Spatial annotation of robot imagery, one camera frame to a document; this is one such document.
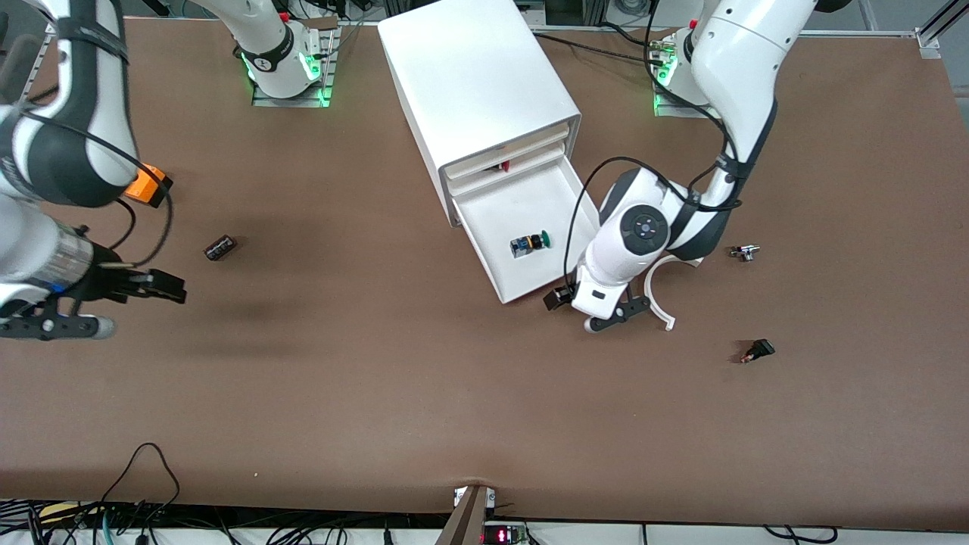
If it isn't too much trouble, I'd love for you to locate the green push button switch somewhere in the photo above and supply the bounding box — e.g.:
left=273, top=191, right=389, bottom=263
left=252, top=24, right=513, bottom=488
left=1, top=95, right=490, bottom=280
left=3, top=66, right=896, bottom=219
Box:
left=509, top=232, right=552, bottom=260

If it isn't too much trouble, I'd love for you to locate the red LED display module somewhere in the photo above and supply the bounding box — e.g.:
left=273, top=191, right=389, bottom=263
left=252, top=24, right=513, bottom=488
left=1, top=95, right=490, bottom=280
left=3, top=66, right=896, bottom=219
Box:
left=482, top=522, right=528, bottom=545

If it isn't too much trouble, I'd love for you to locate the white curved plastic piece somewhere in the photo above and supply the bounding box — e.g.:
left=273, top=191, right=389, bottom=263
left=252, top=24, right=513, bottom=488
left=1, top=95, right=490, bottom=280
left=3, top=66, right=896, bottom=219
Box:
left=643, top=256, right=706, bottom=332

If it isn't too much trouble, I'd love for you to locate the white middle cabinet drawer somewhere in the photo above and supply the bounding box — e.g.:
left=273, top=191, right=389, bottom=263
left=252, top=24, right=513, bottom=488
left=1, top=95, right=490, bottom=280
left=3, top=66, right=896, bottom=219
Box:
left=445, top=140, right=570, bottom=199

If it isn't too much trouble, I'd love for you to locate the orange box with black base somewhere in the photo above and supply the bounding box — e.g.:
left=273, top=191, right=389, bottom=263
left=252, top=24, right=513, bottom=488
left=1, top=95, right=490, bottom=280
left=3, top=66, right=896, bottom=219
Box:
left=123, top=164, right=174, bottom=209

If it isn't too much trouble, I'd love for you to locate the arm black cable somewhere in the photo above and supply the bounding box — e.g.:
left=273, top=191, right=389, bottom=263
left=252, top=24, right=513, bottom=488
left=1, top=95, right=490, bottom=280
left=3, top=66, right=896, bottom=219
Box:
left=15, top=106, right=175, bottom=269
left=564, top=0, right=746, bottom=287

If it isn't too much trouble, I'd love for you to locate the white drawer cabinet shell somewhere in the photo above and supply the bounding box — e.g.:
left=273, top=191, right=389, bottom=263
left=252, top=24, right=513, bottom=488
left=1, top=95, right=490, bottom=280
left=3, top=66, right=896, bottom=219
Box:
left=377, top=0, right=584, bottom=228

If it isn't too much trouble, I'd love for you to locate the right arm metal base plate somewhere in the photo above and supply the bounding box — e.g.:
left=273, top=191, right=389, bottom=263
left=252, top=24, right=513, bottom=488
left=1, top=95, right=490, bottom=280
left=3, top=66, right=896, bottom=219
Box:
left=251, top=26, right=334, bottom=108

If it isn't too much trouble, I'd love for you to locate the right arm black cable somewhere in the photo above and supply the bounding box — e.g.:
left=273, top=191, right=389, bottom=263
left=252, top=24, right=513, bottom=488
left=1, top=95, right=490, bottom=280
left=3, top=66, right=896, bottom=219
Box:
left=15, top=106, right=175, bottom=269

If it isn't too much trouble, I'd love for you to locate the white highest cabinet drawer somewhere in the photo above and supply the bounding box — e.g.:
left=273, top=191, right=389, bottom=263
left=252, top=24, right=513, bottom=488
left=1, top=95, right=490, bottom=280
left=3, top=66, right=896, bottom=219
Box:
left=441, top=126, right=571, bottom=181

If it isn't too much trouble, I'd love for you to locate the aluminium table side rail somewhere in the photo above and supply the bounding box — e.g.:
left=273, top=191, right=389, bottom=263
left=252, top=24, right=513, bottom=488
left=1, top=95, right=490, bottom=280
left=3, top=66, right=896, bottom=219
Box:
left=15, top=23, right=61, bottom=107

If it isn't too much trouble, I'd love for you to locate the looped thin black cable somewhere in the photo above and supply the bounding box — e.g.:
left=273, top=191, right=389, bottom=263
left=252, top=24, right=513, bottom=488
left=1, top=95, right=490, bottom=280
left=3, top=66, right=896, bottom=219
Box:
left=98, top=443, right=182, bottom=531

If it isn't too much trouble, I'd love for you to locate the aluminium table edge rail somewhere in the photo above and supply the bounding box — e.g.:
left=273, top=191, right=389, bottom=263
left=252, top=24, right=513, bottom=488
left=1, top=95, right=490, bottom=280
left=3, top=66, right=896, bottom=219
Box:
left=121, top=11, right=943, bottom=58

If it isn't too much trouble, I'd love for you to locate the tangled black cable bundle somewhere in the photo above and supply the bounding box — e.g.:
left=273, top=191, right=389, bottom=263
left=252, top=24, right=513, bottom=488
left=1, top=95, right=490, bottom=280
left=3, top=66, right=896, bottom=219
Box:
left=0, top=500, right=425, bottom=545

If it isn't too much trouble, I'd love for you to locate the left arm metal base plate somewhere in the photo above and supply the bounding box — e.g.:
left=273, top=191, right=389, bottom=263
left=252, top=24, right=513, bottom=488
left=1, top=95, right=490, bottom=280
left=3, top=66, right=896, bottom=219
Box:
left=653, top=45, right=734, bottom=120

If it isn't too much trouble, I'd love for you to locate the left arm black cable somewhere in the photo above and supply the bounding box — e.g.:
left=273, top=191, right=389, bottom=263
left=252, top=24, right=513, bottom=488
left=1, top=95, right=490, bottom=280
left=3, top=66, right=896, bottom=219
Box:
left=564, top=0, right=746, bottom=287

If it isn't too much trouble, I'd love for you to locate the long black table cable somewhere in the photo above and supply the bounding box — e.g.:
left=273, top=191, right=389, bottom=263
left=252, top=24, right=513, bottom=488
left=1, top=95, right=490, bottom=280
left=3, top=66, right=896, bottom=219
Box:
left=530, top=32, right=667, bottom=65

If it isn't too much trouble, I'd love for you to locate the black cable below table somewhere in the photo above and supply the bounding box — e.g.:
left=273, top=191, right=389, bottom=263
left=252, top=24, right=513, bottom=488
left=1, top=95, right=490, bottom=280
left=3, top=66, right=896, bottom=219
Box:
left=765, top=525, right=837, bottom=544

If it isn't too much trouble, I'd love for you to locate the brown camera post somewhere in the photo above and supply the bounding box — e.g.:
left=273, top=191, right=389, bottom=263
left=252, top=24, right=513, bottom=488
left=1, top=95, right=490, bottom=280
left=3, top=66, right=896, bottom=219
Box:
left=435, top=484, right=489, bottom=545

